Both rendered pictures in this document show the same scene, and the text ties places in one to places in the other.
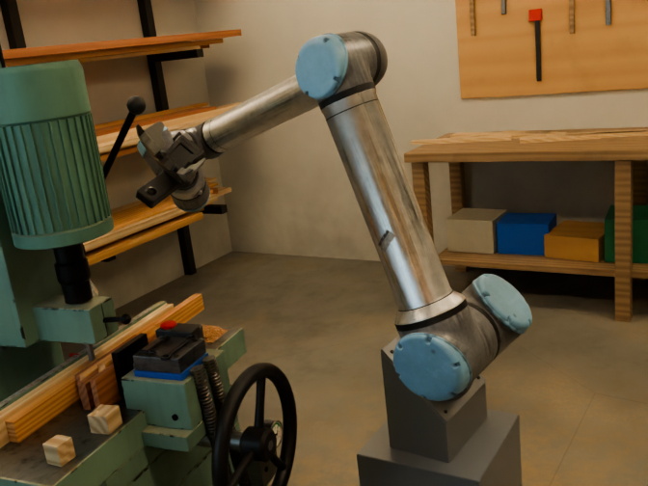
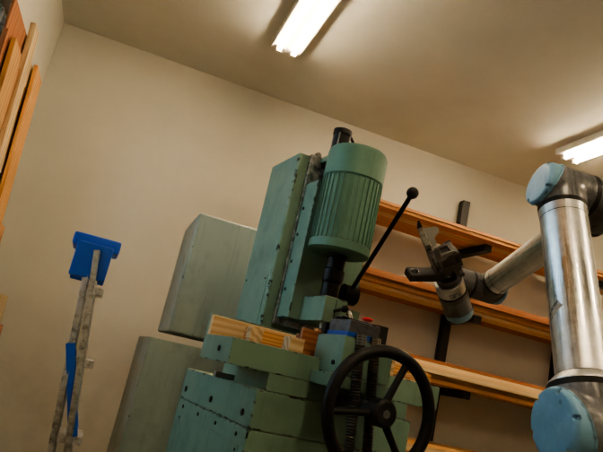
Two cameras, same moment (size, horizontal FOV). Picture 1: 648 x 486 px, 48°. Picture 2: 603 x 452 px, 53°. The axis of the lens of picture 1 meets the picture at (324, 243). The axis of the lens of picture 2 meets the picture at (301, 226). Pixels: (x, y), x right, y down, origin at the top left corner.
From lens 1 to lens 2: 0.86 m
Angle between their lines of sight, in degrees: 51
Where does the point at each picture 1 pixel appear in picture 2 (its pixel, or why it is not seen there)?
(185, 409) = (340, 355)
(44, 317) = (306, 302)
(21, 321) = (292, 299)
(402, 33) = not seen: outside the picture
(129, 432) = (302, 360)
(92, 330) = (323, 309)
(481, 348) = not seen: outside the picture
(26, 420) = not seen: hidden behind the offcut
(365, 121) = (563, 219)
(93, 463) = (266, 352)
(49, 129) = (348, 178)
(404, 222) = (573, 296)
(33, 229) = (317, 231)
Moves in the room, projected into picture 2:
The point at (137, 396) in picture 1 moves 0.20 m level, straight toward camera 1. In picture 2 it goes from (321, 347) to (290, 334)
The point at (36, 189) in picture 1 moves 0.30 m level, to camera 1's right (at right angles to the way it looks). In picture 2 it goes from (327, 208) to (424, 207)
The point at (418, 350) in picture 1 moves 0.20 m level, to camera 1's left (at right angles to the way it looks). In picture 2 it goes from (549, 402) to (456, 384)
